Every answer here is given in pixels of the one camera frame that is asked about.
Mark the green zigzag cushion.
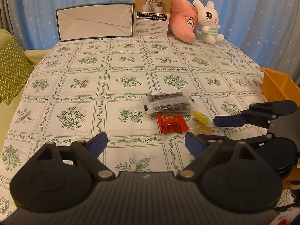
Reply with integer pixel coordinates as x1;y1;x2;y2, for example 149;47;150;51
0;37;34;104

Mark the pink starfish plush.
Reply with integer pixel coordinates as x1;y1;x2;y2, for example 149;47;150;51
169;0;198;43

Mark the white flat box green edge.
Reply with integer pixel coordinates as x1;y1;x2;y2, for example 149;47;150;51
55;2;134;42

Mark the yellow candy packet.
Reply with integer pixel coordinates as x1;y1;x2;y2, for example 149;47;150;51
192;111;211;125

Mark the white rabbit plush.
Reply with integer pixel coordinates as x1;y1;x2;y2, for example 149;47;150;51
193;0;224;44

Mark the green sofa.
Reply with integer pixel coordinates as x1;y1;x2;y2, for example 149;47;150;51
1;29;49;148

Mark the blue star curtain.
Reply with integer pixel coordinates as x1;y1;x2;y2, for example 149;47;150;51
1;0;299;83

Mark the brown product box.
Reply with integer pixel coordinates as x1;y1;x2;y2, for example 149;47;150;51
132;0;172;37

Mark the orange plastic tray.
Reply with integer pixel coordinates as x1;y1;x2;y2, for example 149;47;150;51
261;67;300;106

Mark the clear black snack bag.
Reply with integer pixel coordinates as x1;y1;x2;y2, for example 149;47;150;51
141;90;196;119

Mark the floral green white tablecloth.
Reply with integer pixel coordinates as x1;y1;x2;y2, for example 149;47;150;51
1;35;266;219

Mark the brown clear-wrapped candy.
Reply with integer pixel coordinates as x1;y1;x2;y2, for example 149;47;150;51
190;123;213;135

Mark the large red snack packet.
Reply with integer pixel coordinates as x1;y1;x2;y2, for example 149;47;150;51
157;113;189;134

